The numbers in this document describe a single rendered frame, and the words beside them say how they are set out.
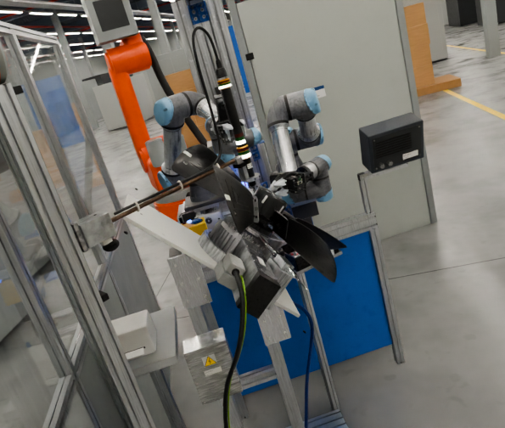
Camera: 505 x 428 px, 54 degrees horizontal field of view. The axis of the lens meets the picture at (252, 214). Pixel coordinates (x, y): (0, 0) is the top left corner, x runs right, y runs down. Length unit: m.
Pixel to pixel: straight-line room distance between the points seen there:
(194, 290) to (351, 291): 1.01
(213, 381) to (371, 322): 1.08
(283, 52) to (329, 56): 0.34
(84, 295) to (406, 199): 3.09
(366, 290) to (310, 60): 1.81
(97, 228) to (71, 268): 0.13
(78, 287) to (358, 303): 1.51
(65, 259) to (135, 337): 0.45
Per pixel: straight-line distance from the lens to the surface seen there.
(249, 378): 1.96
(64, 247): 1.39
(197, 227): 2.15
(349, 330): 2.59
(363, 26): 3.80
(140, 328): 1.72
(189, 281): 1.70
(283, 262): 1.52
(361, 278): 2.48
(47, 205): 1.37
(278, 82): 3.61
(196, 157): 1.77
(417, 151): 2.36
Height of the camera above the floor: 1.73
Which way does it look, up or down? 19 degrees down
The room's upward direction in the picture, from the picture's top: 16 degrees counter-clockwise
